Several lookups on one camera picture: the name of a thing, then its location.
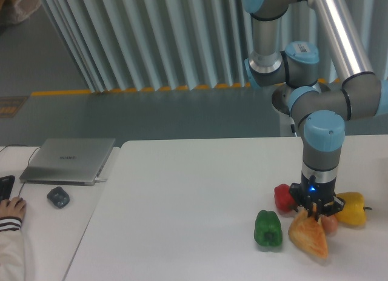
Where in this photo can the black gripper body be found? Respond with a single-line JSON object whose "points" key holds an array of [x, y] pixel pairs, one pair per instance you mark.
{"points": [[324, 191]]}

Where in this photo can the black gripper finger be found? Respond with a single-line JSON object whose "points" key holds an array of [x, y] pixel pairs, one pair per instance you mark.
{"points": [[300, 193], [328, 209]]}

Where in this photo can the orange triangular bread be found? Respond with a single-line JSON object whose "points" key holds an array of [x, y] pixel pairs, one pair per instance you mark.
{"points": [[308, 235]]}

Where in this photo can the white sleeved forearm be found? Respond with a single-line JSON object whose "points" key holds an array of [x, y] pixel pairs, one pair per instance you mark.
{"points": [[12, 249]]}

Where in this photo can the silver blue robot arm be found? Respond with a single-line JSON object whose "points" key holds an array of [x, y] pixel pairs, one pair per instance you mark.
{"points": [[319, 117]]}

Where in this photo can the person's hand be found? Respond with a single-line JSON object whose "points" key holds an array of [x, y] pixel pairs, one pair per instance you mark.
{"points": [[9, 211]]}

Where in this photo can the red bell pepper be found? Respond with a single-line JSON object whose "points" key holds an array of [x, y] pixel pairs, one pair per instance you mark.
{"points": [[284, 202]]}

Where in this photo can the brown egg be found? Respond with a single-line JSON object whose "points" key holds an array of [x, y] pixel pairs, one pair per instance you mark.
{"points": [[330, 224]]}

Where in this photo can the yellow bell pepper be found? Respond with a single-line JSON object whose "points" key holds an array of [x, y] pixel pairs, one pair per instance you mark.
{"points": [[354, 210]]}

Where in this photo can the green bell pepper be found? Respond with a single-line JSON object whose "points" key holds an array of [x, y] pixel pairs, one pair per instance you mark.
{"points": [[268, 230]]}

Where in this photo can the silver closed laptop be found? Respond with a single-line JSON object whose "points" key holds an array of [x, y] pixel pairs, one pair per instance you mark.
{"points": [[71, 161]]}

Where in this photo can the white folding screen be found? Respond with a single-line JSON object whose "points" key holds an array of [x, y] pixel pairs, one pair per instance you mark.
{"points": [[192, 44]]}

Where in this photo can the black keyboard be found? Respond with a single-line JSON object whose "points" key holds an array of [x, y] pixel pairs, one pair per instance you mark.
{"points": [[6, 186]]}

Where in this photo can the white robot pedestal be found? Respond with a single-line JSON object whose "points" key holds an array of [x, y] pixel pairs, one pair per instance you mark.
{"points": [[287, 126]]}

